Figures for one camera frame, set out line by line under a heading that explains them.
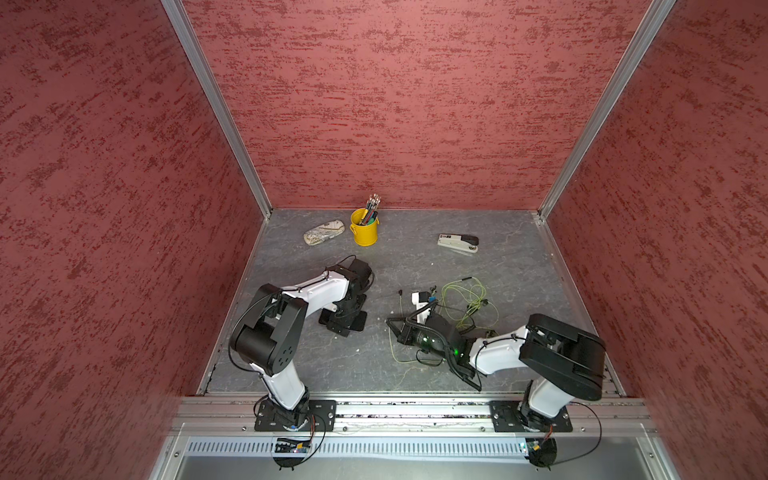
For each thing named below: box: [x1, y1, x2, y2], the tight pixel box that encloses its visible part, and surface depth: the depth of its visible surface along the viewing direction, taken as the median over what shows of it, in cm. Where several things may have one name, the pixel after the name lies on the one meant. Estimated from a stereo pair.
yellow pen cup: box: [349, 208, 380, 247], surface depth 109 cm
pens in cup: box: [359, 193, 381, 226], surface depth 105 cm
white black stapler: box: [437, 233, 480, 254], surface depth 111 cm
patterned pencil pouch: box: [303, 220, 345, 246], surface depth 112 cm
